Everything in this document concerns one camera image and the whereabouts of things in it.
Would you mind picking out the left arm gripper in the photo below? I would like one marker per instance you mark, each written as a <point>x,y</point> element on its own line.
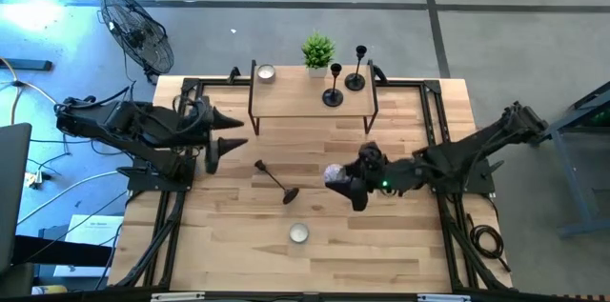
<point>212,159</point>

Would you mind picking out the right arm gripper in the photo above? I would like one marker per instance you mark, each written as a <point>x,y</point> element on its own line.
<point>374,168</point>

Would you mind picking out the dark leaf-print candle tin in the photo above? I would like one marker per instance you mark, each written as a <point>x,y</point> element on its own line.
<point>333,173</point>

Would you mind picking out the black metal candlestick holder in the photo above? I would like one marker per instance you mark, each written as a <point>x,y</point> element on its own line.
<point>332,98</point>
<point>290,195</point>
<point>355,83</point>

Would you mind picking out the patterned candle tin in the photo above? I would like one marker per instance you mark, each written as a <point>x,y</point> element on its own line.
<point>266,73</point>

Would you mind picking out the blue floral candle tin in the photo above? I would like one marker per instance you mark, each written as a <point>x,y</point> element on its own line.
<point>299,233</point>

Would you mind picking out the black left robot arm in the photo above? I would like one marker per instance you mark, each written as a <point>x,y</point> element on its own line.
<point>143,126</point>

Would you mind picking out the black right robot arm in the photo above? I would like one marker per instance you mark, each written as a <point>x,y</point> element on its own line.
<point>476,149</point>

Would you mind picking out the wooden shelf black legs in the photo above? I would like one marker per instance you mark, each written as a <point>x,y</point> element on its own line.
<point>295,102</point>

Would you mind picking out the green plant white pot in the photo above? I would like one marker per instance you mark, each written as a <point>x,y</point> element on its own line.
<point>318,52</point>

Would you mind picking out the black floor fan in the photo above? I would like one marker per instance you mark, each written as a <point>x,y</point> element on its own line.
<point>138,35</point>

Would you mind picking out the silver aluminium bar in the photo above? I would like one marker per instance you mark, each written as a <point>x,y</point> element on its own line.
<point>176,296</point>
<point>443,297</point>

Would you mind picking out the white paper sheet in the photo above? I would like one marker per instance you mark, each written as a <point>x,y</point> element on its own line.
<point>95,240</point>

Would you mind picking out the white power adapter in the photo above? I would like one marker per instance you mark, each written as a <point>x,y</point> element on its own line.
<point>34,179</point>

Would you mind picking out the black desk bar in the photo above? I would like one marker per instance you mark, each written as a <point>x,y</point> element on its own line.
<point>57,252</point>

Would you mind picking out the black floor bar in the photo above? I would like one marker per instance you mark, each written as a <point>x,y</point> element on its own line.
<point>26,65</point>

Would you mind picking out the dark grey panel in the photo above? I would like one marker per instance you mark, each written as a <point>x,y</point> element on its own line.
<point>14,187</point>

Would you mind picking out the grey metal stand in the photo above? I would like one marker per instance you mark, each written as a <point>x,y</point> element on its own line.
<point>572,183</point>

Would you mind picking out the black metal table frame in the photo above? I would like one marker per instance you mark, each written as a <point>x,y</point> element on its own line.
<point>219,82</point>

